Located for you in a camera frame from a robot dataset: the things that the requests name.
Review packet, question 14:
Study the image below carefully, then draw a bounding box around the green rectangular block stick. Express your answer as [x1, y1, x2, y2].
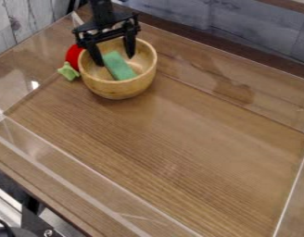
[102, 51, 137, 81]

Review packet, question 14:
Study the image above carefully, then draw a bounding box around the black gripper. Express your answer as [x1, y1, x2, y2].
[74, 12, 141, 67]

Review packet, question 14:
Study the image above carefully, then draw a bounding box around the red plush strawberry toy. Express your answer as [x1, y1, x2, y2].
[58, 44, 82, 81]

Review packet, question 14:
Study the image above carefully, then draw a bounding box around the black table clamp mount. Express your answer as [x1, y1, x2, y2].
[19, 205, 64, 237]

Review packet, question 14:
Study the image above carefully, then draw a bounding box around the light wooden bowl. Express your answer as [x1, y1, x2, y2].
[77, 38, 157, 100]

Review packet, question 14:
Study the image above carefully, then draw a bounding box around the black cable loop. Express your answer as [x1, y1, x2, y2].
[0, 217, 12, 237]

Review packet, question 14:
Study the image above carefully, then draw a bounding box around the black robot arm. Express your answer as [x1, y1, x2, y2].
[71, 0, 141, 67]

